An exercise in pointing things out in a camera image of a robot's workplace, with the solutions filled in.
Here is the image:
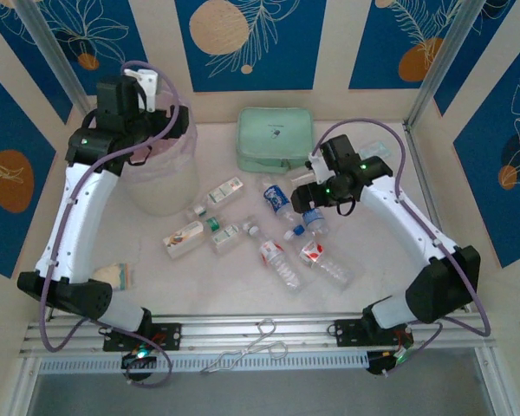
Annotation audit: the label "water bottle large blue label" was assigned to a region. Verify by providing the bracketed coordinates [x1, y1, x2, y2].
[262, 184, 307, 237]

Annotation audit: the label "short water bottle blue cap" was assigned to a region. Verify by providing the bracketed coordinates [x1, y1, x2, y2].
[302, 207, 330, 236]

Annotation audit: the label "white bin with pink liner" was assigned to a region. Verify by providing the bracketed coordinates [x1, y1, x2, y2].
[121, 81, 200, 217]

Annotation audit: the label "water bottle red white label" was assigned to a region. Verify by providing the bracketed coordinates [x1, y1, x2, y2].
[247, 224, 309, 296]
[284, 230, 355, 289]

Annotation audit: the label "medicine bottle green white label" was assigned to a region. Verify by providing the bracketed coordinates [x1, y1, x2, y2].
[185, 176, 246, 218]
[207, 218, 255, 257]

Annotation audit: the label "white carton box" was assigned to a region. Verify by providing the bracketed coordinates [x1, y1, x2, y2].
[162, 216, 221, 260]

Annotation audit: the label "clear plastic packet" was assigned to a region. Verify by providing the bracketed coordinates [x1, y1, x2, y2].
[359, 140, 391, 162]

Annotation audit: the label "mint green zip pouch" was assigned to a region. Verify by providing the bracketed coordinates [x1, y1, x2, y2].
[236, 106, 315, 174]

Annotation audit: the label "gauze packet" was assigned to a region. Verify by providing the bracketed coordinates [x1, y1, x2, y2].
[93, 262, 138, 290]

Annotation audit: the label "black base controller board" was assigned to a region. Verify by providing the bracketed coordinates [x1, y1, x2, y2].
[366, 348, 413, 377]
[120, 349, 158, 370]

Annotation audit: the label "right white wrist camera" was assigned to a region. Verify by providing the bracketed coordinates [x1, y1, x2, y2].
[306, 149, 330, 183]

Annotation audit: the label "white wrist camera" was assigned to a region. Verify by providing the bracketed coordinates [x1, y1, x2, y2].
[306, 149, 330, 183]
[124, 68, 159, 110]

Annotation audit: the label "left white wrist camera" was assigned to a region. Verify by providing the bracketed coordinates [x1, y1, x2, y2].
[124, 68, 159, 110]

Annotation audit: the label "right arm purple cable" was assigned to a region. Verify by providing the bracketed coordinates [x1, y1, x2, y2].
[309, 119, 491, 369]

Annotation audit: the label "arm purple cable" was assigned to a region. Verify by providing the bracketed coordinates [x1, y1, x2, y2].
[38, 62, 192, 389]
[309, 119, 491, 369]

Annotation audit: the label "aluminium table side rail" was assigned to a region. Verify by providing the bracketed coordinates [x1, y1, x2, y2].
[403, 122, 471, 314]

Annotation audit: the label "aluminium frame post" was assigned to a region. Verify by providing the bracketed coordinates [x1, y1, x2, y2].
[15, 0, 92, 116]
[405, 0, 489, 131]

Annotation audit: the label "metal wire tongs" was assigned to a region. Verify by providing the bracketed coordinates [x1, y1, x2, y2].
[200, 318, 288, 375]

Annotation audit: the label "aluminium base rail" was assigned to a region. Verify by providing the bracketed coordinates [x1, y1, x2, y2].
[19, 312, 496, 357]

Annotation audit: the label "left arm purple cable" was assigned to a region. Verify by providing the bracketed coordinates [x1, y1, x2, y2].
[38, 62, 192, 389]

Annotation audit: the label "white slotted cable duct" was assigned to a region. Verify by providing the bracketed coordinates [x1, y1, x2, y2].
[37, 349, 370, 375]

